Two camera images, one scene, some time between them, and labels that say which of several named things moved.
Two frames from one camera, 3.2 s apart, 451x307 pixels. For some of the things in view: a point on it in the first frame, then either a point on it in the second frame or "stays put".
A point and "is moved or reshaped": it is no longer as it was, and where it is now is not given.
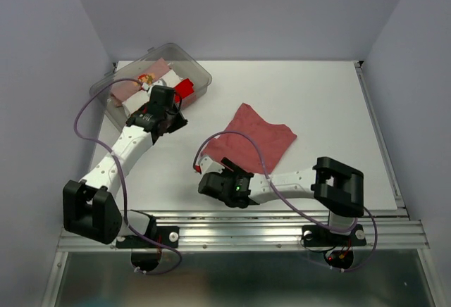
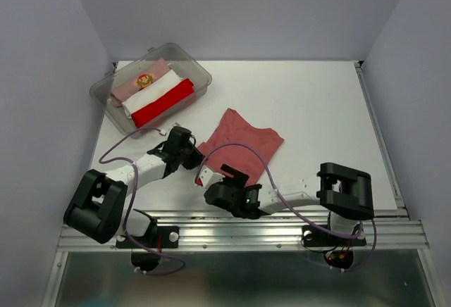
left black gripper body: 175,118 -> 189,156
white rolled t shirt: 139,101 stays put
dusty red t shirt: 273,139 is moved or reshaped
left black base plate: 167,234 stays put
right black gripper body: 228,171 -> 238,180
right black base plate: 318,236 stays put
